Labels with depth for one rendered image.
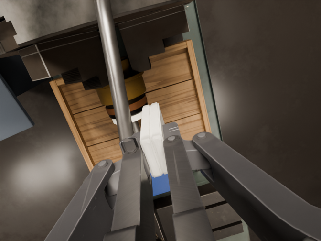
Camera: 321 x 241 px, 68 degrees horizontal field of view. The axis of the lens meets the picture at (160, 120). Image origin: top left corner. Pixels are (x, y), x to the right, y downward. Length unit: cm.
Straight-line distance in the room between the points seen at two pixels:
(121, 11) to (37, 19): 8
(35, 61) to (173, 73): 39
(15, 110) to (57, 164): 100
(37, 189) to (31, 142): 37
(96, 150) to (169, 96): 25
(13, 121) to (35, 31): 62
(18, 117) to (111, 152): 33
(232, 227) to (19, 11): 73
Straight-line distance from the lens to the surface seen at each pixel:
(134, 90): 39
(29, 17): 29
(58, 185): 191
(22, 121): 87
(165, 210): 71
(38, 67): 33
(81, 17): 27
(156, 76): 63
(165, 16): 40
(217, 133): 111
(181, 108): 66
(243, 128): 181
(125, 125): 18
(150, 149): 15
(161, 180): 48
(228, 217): 78
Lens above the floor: 150
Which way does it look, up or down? 69 degrees down
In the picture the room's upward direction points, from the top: 162 degrees clockwise
